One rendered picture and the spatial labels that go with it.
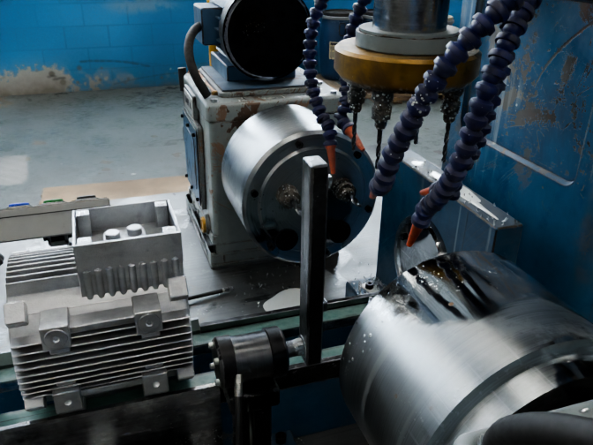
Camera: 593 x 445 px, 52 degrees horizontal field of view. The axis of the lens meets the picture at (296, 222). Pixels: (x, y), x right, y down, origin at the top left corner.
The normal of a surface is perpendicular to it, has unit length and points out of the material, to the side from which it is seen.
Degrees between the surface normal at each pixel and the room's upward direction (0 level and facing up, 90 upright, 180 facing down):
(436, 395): 51
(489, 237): 90
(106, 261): 90
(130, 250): 90
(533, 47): 90
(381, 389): 69
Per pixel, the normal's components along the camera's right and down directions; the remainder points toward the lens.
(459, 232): -0.95, 0.13
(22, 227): 0.29, 0.03
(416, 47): 0.00, 0.44
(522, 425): -0.91, -0.30
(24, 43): 0.32, 0.42
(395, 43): -0.39, 0.40
